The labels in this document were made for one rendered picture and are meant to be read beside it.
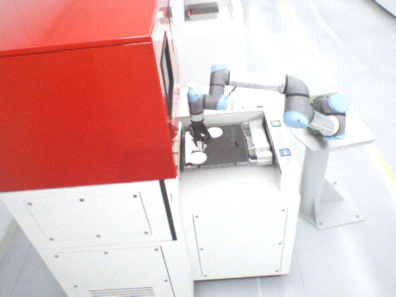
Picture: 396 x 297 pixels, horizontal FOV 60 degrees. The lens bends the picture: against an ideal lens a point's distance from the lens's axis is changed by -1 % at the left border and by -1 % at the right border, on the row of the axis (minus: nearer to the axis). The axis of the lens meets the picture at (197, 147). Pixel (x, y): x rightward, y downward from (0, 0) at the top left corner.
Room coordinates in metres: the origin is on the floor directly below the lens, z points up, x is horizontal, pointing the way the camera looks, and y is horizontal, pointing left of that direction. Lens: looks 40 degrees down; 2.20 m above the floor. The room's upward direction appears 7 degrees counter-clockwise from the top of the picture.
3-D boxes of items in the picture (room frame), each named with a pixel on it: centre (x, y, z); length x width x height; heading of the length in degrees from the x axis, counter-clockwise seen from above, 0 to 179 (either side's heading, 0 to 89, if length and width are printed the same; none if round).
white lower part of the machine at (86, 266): (1.42, 0.47, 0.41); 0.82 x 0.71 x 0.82; 177
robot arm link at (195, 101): (1.44, -0.02, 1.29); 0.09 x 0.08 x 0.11; 73
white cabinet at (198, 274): (1.65, -0.21, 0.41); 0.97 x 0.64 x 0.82; 177
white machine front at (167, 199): (1.40, 0.13, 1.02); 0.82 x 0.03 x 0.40; 177
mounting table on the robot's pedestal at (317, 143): (1.74, -0.82, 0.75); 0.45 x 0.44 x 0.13; 96
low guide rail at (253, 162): (1.46, -0.16, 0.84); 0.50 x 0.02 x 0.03; 87
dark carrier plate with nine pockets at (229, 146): (1.58, -0.10, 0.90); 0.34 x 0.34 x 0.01; 87
